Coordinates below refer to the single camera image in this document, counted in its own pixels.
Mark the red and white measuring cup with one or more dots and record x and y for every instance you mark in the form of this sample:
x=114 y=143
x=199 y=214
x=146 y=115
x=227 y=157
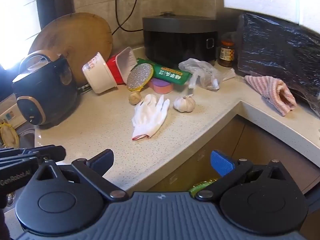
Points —
x=113 y=67

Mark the brown base cabinet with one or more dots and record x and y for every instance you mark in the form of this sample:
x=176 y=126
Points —
x=262 y=150

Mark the white instant noodle cup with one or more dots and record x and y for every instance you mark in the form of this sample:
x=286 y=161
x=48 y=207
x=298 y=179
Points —
x=98 y=76

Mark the white work glove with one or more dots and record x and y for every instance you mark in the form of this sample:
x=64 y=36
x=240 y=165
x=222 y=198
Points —
x=148 y=117

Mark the white plastic tray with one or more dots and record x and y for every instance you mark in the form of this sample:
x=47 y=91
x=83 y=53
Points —
x=126 y=58

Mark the ginger piece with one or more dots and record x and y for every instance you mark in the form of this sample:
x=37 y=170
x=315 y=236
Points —
x=135 y=98

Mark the sauce jar with orange label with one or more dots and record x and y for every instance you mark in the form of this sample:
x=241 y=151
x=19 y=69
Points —
x=227 y=53

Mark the black rice cooker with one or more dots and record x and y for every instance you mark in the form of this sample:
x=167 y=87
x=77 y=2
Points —
x=177 y=40

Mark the pink striped towel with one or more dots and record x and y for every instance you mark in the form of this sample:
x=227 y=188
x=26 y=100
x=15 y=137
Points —
x=272 y=90

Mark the yellow round utensil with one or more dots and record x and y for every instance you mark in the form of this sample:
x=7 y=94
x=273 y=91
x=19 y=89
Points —
x=10 y=136

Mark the black plastic-wrapped appliance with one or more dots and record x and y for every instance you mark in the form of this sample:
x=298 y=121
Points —
x=272 y=52

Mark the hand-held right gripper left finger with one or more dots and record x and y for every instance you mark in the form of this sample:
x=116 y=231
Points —
x=102 y=160

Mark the green food packet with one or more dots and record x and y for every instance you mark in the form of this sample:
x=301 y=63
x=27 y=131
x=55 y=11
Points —
x=171 y=74

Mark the garlic bulb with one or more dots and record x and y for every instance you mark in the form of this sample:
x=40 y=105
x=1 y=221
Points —
x=184 y=103

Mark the round wooden cutting board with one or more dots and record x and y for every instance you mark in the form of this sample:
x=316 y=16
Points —
x=75 y=35

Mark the dark blue electric cooker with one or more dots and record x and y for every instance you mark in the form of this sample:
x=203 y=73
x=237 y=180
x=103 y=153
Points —
x=50 y=85

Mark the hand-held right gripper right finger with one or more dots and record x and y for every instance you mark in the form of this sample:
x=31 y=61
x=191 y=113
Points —
x=222 y=163

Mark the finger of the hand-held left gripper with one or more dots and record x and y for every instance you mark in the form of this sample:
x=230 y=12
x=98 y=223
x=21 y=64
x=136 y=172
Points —
x=50 y=152

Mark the clear plastic bag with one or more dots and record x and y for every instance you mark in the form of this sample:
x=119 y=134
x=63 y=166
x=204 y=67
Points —
x=202 y=71

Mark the pink and purple sponge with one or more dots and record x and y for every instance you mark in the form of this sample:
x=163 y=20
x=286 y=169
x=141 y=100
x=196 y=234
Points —
x=162 y=88

